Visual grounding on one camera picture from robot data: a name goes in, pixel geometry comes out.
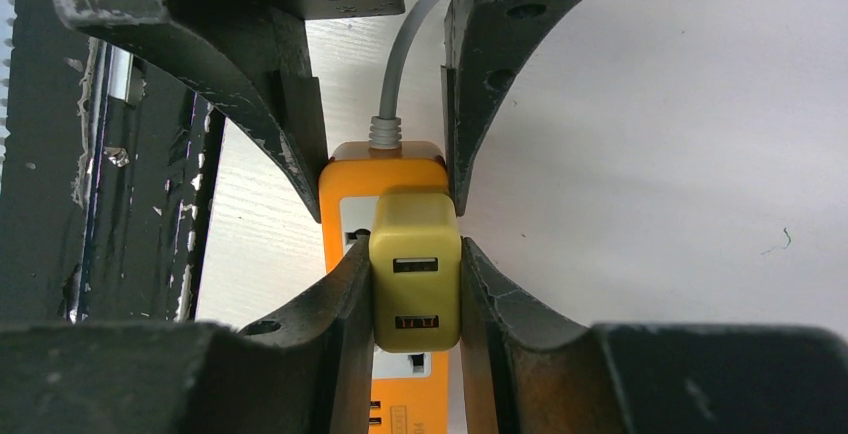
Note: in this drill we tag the orange power strip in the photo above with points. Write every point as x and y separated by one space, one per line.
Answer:
409 391

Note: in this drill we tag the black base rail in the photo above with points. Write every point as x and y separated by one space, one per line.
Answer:
108 170

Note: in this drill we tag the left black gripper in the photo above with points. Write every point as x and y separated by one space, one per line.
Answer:
251 62

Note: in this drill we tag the yellow USB plug adapter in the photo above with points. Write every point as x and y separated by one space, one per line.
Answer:
415 255

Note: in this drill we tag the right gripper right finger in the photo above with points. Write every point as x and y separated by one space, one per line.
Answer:
528 369

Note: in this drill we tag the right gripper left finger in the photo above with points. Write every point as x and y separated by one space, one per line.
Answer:
303 368

